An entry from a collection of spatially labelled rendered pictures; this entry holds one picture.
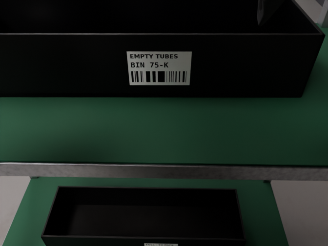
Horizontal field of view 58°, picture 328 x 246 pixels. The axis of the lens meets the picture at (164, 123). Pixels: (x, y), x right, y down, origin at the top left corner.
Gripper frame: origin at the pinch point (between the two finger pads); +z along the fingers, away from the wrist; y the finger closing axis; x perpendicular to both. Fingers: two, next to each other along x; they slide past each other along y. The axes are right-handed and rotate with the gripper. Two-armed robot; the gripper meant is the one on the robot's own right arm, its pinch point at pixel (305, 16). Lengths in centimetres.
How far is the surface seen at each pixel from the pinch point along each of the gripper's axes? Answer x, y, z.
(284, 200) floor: 6, -44, 122
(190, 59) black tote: -2.4, 11.4, 12.1
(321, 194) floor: 3, -64, 123
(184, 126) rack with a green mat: 7.1, 12.4, 15.5
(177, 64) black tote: -2.1, 13.3, 12.8
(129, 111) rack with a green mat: 3.9, 20.8, 17.1
